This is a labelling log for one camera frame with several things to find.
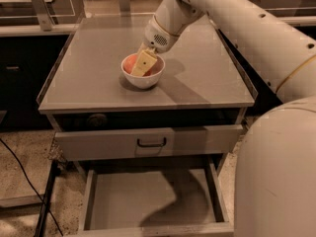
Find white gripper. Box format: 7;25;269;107
131;17;179;77

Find red apple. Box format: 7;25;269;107
123;54;151;76

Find white ceramic bowl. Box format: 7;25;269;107
120;56;165;89

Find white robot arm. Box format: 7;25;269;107
141;0;316;237

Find grey metal drawer cabinet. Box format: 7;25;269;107
39;16;255;162

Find grey top drawer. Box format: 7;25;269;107
55;124;243;161

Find open grey middle drawer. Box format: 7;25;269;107
78;155;234;237

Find dark counter cabinets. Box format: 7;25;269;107
0;23;316;131

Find black metal floor bar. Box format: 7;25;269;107
34;160;58;237

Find black drawer handle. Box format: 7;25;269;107
136;137;167;148

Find left metal railing post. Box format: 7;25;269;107
31;0;53;32

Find black floor cable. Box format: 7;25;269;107
0;137;64;237

